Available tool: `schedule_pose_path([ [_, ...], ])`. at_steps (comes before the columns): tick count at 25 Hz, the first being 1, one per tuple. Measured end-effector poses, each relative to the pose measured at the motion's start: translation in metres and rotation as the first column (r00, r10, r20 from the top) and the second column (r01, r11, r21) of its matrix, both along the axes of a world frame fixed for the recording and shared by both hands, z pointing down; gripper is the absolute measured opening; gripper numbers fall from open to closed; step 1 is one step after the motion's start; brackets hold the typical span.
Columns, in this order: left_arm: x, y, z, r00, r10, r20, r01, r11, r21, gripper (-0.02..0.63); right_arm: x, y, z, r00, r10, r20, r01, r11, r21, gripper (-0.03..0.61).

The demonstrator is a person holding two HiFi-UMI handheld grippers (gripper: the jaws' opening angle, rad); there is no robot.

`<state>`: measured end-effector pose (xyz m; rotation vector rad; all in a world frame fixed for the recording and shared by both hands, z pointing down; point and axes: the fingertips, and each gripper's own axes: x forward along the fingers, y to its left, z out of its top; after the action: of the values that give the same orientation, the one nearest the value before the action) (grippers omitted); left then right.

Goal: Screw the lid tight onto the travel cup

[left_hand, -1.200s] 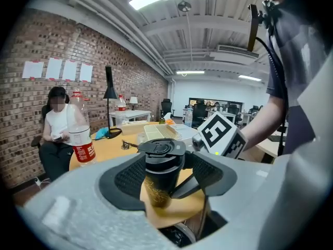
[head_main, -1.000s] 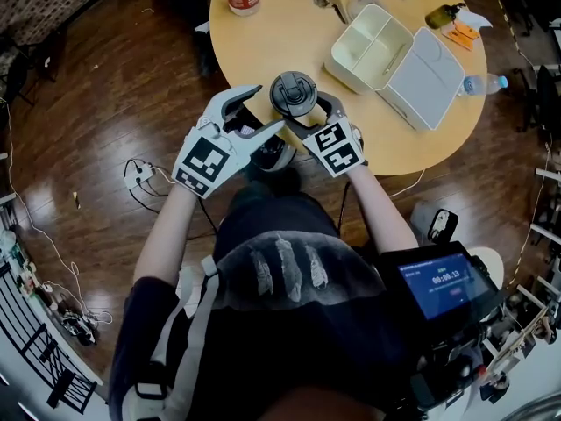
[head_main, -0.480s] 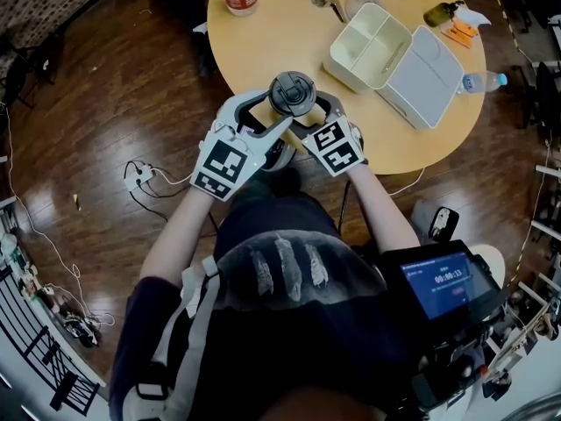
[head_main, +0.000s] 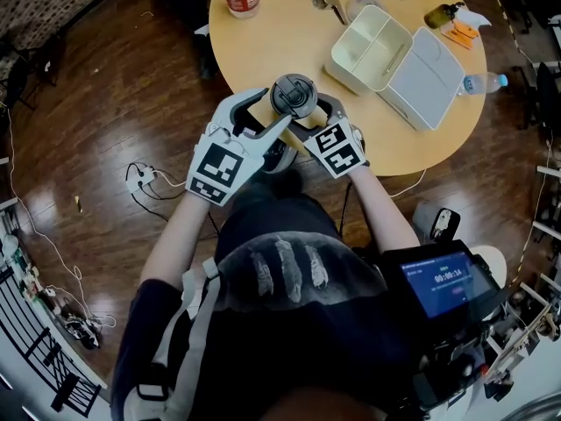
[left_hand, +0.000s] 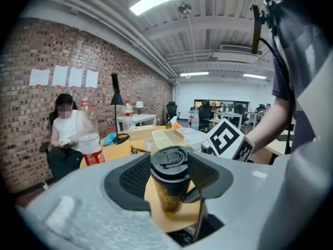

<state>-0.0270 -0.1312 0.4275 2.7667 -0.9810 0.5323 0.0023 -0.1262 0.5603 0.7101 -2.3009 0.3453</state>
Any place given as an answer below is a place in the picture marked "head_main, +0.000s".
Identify person's right forearm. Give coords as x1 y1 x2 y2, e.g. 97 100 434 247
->
350 164 421 253

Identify black office chair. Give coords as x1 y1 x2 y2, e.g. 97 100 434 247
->
512 59 561 131

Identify gold pen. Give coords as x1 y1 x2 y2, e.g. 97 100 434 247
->
381 44 405 77

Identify white divided container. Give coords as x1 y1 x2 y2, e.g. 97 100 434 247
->
323 4 414 95

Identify clear water bottle blue cap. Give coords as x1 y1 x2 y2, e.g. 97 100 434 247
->
458 72 509 96

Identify person's left forearm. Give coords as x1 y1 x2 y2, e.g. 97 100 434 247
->
138 189 210 287

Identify white desk frame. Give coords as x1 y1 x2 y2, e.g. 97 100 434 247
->
532 164 561 236

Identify white power strip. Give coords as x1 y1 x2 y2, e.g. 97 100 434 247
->
125 165 157 195

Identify black folding chair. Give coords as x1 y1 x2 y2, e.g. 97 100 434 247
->
0 37 62 111

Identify black metal rack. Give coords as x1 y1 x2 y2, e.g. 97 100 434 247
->
0 269 104 421

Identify round black plastic cap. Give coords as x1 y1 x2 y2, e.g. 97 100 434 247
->
269 73 317 120

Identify person's black t-shirt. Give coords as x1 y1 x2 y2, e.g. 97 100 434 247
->
109 190 435 421

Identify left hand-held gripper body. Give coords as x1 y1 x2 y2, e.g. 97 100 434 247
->
184 123 264 205

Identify white harness straps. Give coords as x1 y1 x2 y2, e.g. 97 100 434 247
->
120 259 220 421

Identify black chest-mounted monitor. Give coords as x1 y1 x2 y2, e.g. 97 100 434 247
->
381 239 512 319

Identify pile of chargers and cables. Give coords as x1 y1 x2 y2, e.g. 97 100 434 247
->
64 316 101 350

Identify black and white small pouch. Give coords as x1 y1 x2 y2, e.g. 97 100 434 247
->
431 207 461 241

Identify white container lid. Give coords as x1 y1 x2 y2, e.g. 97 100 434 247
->
375 26 466 132

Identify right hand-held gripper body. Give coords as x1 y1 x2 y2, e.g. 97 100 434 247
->
302 119 368 179

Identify dark olive pump bottle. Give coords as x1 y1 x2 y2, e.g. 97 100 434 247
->
423 1 465 30

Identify wooden board stand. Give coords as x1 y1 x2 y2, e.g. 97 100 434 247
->
481 296 561 403

